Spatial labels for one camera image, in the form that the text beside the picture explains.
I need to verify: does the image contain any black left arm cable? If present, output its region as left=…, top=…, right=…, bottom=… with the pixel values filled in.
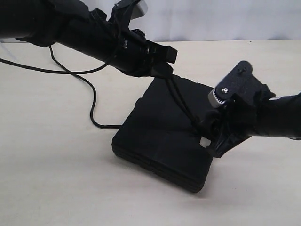
left=0, top=14, right=125, bottom=75

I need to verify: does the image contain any black braided rope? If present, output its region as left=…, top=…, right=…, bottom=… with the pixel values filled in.
left=48, top=44, right=203, bottom=132

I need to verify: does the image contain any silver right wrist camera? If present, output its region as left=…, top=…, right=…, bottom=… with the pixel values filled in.
left=207, top=89, right=225, bottom=108

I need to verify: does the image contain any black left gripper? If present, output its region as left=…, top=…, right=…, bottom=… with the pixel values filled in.
left=112, top=29, right=177, bottom=78

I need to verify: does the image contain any white backdrop curtain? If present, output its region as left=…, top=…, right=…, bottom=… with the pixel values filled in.
left=0, top=0, right=301, bottom=43

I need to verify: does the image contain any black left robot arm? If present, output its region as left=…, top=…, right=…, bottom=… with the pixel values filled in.
left=0, top=0, right=177, bottom=79

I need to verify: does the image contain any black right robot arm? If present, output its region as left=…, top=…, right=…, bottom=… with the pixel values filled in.
left=199, top=61, right=301, bottom=158

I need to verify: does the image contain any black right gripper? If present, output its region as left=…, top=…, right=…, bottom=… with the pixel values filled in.
left=200, top=60, right=276, bottom=158

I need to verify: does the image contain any black plastic carrying case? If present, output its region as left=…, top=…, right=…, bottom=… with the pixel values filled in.
left=111, top=79, right=212, bottom=193

